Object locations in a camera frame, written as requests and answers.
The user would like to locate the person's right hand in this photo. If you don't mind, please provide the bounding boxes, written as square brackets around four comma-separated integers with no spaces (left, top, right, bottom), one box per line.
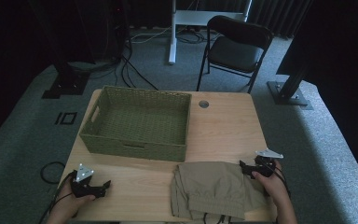
[251,161,292,208]

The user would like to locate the green woven basket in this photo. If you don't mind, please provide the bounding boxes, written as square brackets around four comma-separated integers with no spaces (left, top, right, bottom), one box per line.
[78,85,193,162]

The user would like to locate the black folding chair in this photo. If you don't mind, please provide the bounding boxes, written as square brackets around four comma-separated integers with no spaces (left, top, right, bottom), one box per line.
[196,14,275,94]

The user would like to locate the white desk frame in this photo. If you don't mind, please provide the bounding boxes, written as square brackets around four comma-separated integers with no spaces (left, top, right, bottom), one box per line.
[167,0,254,65]

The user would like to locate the dark equipment rack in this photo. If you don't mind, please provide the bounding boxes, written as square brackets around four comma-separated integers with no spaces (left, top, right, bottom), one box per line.
[74,0,130,63]

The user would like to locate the dark curtain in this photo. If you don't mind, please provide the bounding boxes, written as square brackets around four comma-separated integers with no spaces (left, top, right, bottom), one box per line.
[247,0,313,39]

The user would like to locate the person's left hand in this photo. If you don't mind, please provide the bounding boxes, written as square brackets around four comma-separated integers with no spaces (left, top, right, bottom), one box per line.
[48,187,96,219]

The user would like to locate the black metal stand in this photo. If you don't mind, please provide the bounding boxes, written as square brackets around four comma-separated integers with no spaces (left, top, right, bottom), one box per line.
[41,46,96,100]
[267,40,315,111]

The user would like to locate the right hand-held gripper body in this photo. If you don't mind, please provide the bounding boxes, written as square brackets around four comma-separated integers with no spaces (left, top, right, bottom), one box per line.
[250,148,284,178]

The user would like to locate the black cable loop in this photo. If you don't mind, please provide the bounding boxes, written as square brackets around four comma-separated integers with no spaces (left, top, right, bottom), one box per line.
[39,161,66,185]

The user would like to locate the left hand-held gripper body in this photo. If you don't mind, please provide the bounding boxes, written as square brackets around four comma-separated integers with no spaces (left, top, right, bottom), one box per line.
[70,162,106,199]

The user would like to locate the black floor cables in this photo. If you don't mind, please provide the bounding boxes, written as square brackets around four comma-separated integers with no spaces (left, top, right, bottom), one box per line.
[114,43,159,91]

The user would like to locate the white floor cable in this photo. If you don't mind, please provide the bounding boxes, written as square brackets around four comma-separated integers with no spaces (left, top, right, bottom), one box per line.
[130,25,172,45]

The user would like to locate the khaki pants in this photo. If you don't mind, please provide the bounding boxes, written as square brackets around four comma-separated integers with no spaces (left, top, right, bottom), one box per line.
[170,161,269,224]

